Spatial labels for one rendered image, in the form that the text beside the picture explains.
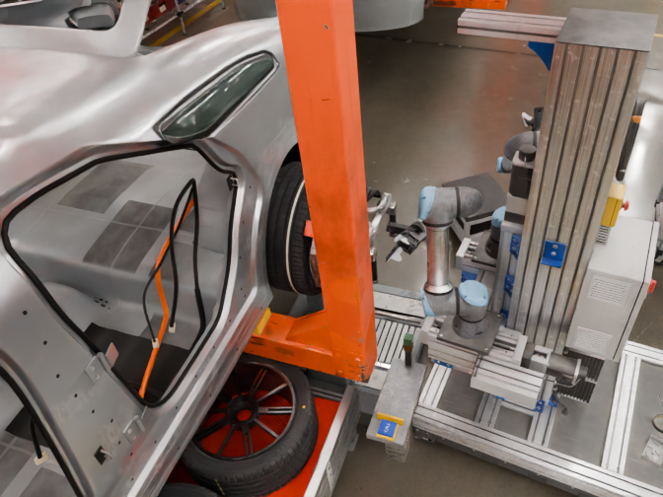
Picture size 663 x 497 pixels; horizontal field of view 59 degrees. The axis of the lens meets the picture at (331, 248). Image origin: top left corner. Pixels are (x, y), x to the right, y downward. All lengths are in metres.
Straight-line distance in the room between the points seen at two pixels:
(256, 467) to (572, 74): 1.90
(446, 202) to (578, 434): 1.39
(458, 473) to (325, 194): 1.69
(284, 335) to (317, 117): 1.27
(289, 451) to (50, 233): 1.57
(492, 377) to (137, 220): 1.80
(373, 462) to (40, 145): 2.15
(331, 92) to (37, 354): 1.06
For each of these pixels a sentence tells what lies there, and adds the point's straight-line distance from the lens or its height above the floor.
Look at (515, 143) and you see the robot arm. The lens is 2.51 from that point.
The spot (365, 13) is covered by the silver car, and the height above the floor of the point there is 0.95.
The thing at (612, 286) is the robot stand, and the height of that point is 1.17.
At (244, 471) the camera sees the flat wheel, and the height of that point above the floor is 0.50.
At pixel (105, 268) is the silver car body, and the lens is 2.91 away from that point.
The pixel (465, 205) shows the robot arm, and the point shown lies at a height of 1.41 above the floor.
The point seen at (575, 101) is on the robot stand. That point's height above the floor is 1.85.
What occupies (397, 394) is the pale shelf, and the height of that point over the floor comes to 0.45.
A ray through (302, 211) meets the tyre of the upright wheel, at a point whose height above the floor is 1.13.
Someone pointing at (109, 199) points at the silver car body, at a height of 1.05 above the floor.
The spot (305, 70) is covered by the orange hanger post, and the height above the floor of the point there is 2.05.
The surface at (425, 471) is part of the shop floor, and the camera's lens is 3.13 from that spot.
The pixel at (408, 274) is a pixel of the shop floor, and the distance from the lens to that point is 3.89.
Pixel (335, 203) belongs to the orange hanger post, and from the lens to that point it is 1.97.
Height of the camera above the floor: 2.82
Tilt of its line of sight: 43 degrees down
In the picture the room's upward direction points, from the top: 8 degrees counter-clockwise
